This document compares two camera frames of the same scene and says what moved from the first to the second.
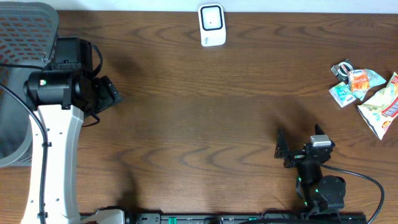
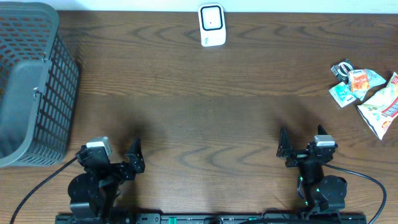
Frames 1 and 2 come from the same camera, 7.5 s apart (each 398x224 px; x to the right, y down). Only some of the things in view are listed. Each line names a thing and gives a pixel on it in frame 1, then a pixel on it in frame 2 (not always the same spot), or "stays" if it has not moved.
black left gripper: x=109 y=93 to x=115 y=168
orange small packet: x=359 y=79 stays
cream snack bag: x=382 y=115 stays
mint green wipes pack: x=374 y=79 stays
